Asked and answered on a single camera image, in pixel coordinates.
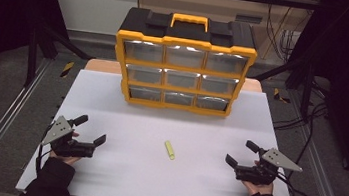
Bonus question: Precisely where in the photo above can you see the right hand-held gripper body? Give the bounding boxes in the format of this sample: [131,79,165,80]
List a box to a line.
[233,143,306,191]

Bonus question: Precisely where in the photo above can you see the clear plastic drawer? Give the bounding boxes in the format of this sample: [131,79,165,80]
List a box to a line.
[124,63,164,86]

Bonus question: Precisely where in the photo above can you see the set of clear organizer bins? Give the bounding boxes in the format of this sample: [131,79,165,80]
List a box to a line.
[116,38,250,114]

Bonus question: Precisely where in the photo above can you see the small yellow tube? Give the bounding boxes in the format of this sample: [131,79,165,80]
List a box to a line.
[162,139,178,161]

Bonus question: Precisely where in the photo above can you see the yellow black drawer organizer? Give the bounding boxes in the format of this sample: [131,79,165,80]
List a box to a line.
[107,5,262,121]

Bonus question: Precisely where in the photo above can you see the person's right hand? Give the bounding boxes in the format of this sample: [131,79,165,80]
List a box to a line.
[239,178,275,196]

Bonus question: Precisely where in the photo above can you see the black floor cables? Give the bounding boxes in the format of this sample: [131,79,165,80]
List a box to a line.
[266,75,334,184]

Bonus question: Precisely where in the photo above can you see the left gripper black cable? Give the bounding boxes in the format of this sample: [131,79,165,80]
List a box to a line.
[33,123,56,176]

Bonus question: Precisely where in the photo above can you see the black metal stand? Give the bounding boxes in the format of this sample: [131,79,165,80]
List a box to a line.
[247,49,318,121]
[22,22,98,96]

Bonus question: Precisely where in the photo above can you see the person's left hand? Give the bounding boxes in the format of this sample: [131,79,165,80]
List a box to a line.
[48,150,83,168]

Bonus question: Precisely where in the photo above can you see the bundle of hanging cables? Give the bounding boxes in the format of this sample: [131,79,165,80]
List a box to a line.
[260,3,306,65]

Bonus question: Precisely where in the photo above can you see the wooden table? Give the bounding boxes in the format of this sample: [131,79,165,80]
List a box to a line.
[84,57,264,94]

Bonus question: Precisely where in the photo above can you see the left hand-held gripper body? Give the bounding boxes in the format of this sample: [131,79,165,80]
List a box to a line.
[40,113,99,162]

